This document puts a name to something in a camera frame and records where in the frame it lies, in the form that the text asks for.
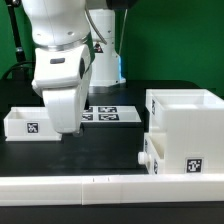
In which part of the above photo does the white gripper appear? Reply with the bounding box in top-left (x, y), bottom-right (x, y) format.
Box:
top-left (32, 45), bottom-right (91, 138)

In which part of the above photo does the white front drawer box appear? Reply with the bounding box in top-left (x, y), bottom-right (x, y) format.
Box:
top-left (138, 133), bottom-right (166, 175)

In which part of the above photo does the white drawer box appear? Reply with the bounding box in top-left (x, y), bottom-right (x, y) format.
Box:
top-left (4, 107), bottom-right (62, 141)
top-left (138, 133), bottom-right (166, 175)

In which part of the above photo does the white drawer cabinet frame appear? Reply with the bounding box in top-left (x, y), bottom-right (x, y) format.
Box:
top-left (145, 89), bottom-right (224, 174)

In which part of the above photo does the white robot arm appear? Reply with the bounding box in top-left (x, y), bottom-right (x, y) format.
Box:
top-left (21, 0), bottom-right (138, 134)

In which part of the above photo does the white rear drawer box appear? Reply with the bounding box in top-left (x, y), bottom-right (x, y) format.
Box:
top-left (4, 107), bottom-right (62, 141)

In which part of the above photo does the white marker base plate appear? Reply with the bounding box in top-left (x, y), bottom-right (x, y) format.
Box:
top-left (78, 106), bottom-right (141, 123)

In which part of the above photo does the black camera stand pole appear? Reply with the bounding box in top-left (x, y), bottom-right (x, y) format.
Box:
top-left (2, 0), bottom-right (28, 80)

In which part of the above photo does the black cable upper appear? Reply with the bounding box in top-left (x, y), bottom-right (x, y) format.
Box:
top-left (1, 60), bottom-right (36, 80)

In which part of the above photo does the white front fence rail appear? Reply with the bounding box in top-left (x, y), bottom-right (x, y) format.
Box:
top-left (0, 174), bottom-right (224, 206)

